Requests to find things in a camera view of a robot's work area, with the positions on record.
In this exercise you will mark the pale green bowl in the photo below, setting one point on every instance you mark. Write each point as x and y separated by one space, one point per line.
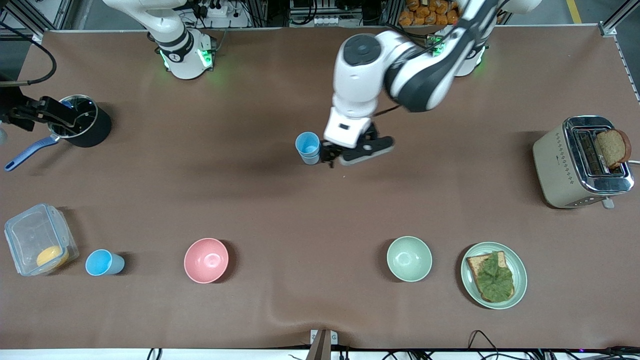
409 259

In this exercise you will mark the white power strip with plugs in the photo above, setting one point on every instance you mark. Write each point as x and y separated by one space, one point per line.
212 10

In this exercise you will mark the pink bowl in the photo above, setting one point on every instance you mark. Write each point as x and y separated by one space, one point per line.
206 260

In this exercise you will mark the bread slice under lettuce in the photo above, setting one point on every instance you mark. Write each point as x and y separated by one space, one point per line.
475 262

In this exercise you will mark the clear plastic food container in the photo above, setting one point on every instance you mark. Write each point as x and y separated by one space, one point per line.
30 235

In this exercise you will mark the green lettuce leaf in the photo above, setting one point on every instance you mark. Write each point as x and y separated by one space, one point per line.
495 277

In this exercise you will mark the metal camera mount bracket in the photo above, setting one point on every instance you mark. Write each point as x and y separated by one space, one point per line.
322 345

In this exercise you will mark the beige chrome toaster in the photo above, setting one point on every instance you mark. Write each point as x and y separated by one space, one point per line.
555 165

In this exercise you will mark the bag of bread rolls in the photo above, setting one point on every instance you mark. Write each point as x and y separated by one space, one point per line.
430 12

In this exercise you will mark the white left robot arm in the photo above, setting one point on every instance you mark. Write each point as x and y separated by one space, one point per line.
415 75

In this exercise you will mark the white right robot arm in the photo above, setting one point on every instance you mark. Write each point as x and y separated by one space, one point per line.
175 40

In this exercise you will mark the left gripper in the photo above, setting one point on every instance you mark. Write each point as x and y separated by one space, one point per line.
328 150

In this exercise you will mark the glass lid with blue knob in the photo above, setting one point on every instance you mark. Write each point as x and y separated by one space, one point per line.
82 127

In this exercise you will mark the pale green plate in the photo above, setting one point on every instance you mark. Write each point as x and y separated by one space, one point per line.
520 272

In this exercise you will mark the orange round food item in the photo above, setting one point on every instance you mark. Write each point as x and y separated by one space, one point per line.
52 256

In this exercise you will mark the brown toast slice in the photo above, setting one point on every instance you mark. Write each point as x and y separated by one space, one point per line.
612 149

